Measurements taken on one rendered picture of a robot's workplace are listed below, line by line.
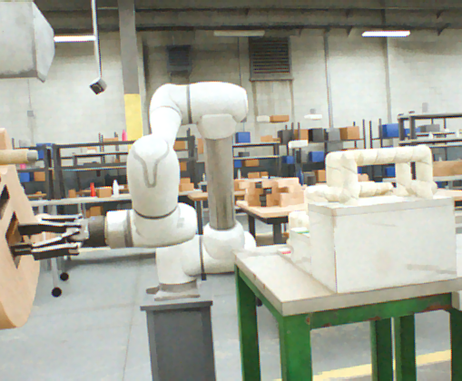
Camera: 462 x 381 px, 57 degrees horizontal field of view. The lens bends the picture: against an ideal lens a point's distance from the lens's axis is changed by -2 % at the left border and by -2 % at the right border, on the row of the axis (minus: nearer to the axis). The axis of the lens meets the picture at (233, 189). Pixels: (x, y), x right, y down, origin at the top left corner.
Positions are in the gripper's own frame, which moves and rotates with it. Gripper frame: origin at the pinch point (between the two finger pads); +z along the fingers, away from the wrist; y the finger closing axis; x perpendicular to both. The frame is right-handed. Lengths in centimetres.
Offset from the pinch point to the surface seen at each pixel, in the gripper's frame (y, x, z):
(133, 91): 675, -180, -14
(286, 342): -33, -8, -55
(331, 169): -10, 17, -70
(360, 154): -16, 24, -73
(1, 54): -1.0, 41.9, -6.5
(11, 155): 3.2, 19.7, -2.5
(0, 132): 13.0, 21.1, 1.8
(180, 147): 886, -393, -107
